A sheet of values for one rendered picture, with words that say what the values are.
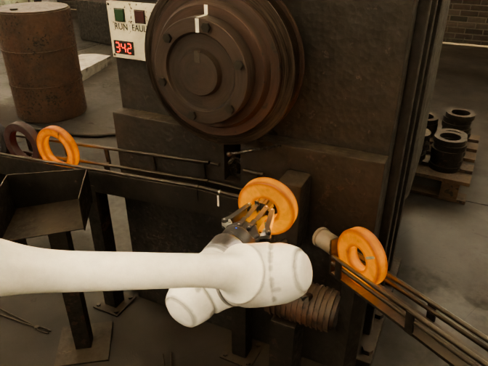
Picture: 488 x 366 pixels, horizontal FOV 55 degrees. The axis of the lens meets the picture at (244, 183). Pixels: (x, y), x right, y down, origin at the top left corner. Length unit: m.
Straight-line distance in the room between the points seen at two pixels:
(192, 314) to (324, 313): 0.57
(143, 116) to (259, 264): 1.00
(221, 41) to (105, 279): 0.70
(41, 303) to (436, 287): 1.77
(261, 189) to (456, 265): 1.55
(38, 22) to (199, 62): 2.89
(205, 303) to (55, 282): 0.29
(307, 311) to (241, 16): 0.82
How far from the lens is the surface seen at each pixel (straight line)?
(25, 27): 4.07
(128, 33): 1.65
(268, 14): 1.24
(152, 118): 1.66
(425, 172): 3.04
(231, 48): 1.20
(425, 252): 2.57
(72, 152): 1.86
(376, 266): 1.20
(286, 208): 1.16
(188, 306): 0.89
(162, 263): 0.73
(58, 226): 1.64
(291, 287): 0.80
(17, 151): 2.12
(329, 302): 1.38
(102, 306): 2.19
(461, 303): 2.33
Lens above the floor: 1.46
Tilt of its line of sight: 29 degrees down
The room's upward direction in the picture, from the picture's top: straight up
